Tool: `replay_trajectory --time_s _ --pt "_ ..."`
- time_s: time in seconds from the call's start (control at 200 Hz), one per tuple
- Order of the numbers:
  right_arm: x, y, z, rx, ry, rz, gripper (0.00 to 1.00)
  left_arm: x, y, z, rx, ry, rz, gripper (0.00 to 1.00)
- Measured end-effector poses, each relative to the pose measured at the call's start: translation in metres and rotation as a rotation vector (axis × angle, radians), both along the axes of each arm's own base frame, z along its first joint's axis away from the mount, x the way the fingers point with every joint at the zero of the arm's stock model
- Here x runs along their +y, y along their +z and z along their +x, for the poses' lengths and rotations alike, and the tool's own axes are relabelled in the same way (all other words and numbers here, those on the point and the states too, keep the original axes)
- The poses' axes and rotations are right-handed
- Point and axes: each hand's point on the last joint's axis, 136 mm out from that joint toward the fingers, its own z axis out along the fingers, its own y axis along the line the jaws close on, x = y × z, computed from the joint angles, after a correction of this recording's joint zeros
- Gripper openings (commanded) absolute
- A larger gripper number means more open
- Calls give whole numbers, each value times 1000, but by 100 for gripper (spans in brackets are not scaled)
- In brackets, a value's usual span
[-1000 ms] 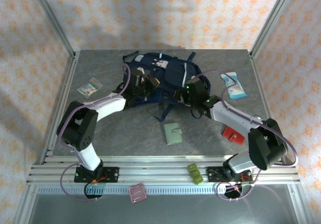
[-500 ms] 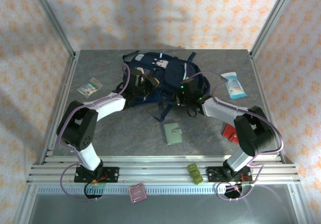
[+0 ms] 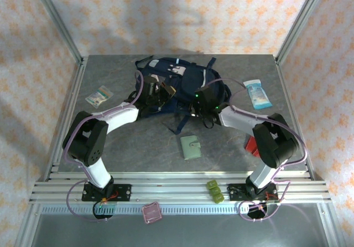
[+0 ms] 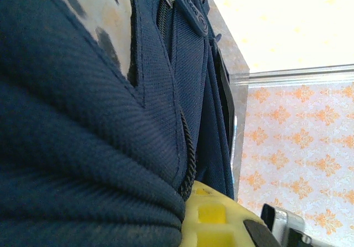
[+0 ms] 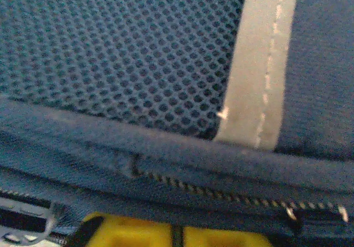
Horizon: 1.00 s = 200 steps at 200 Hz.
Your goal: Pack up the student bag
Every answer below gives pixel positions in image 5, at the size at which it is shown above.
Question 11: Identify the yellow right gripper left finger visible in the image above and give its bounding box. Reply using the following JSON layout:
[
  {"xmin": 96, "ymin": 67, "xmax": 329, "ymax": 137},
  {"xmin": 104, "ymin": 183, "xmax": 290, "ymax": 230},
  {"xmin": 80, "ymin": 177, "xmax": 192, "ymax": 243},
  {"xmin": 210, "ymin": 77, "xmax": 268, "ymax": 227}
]
[{"xmin": 65, "ymin": 212, "xmax": 178, "ymax": 247}]

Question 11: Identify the navy blue backpack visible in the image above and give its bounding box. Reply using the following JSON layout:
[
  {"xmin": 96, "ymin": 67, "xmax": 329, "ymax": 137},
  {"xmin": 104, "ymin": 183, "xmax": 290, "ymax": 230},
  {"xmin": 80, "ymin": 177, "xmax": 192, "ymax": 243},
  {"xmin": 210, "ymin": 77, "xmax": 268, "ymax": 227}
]
[{"xmin": 0, "ymin": 0, "xmax": 354, "ymax": 247}]

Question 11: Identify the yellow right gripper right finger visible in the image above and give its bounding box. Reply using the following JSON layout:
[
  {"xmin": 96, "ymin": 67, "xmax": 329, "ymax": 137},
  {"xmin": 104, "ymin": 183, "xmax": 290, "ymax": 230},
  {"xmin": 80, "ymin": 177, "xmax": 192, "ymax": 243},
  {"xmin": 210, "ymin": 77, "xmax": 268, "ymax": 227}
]
[{"xmin": 181, "ymin": 226, "xmax": 274, "ymax": 247}]

